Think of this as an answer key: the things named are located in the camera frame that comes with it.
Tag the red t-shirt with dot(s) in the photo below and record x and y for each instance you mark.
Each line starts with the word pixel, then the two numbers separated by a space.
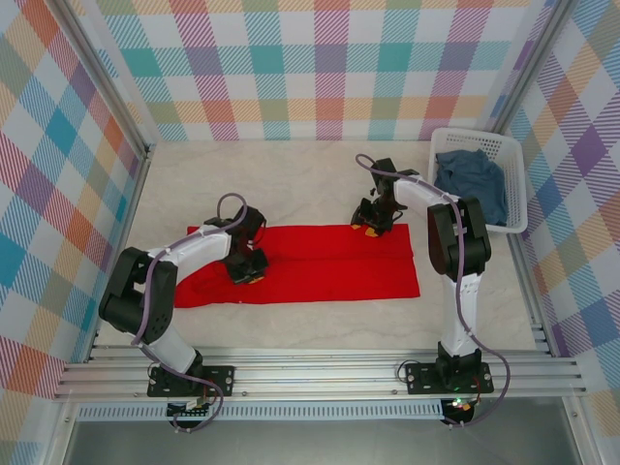
pixel 339 281

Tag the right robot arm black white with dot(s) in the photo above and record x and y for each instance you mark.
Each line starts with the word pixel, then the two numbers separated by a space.
pixel 462 310

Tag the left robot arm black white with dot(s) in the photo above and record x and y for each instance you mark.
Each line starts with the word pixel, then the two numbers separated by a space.
pixel 194 247

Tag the blue t-shirt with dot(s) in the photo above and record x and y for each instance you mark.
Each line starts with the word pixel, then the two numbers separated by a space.
pixel 474 179

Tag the white plastic laundry basket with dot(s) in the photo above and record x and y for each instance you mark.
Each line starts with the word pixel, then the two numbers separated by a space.
pixel 514 194

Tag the small black controller board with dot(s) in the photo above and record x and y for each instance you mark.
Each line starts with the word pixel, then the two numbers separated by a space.
pixel 460 412
pixel 186 412

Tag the grey metal sheet panel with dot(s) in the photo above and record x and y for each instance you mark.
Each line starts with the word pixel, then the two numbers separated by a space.
pixel 315 443

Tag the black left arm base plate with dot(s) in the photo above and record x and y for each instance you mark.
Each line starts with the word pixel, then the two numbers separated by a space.
pixel 220 378

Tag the aluminium mounting rail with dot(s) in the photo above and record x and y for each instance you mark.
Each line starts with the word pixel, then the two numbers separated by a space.
pixel 315 373

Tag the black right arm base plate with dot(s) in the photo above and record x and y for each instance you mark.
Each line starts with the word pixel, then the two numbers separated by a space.
pixel 419 378

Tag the aluminium frame post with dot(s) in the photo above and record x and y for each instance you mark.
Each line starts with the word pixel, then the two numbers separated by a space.
pixel 533 63
pixel 97 72

